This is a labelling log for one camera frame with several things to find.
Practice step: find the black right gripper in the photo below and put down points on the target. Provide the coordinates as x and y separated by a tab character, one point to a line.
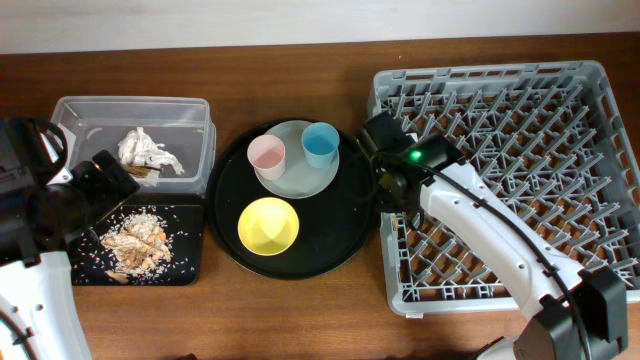
383	194

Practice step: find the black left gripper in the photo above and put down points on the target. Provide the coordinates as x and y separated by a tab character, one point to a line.
109	194

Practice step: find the food scraps with rice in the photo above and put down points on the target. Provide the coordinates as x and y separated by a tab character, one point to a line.
137	242

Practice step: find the blue plastic cup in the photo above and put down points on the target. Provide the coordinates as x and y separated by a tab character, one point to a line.
320	142

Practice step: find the gold foil wrapper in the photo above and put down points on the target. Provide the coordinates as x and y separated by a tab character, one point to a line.
142	172

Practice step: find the white tissue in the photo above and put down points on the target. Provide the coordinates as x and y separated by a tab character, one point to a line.
138	149

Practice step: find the pink plastic cup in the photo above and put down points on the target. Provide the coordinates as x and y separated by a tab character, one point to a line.
267	155

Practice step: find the yellow bowl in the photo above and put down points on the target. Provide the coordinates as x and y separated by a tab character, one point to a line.
268	226

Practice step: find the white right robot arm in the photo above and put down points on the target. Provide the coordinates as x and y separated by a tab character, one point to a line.
572	313

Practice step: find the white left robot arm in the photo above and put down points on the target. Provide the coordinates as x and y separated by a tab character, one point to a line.
39	319

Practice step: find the grey dishwasher rack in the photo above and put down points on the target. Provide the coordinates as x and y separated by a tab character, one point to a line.
548	140

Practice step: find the black rectangular tray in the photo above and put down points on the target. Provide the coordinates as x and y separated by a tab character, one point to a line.
185	240

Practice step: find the grey round plate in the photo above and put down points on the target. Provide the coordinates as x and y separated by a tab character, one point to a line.
300	179

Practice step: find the black round tray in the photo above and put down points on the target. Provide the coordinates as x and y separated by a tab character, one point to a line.
334	224

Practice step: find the clear plastic bin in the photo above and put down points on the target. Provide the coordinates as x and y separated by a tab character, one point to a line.
182	125

